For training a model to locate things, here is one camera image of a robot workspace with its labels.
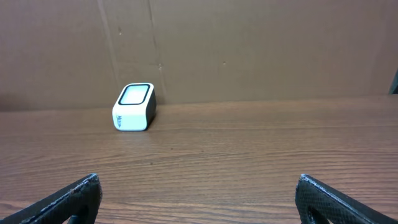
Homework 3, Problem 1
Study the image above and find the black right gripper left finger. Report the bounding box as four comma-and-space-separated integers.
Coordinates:
1, 173, 102, 224

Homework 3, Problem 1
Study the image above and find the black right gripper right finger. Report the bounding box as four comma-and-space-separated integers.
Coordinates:
295, 174, 397, 224

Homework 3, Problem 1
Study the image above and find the white barcode scanner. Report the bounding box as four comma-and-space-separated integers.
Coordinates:
112, 83, 157, 131

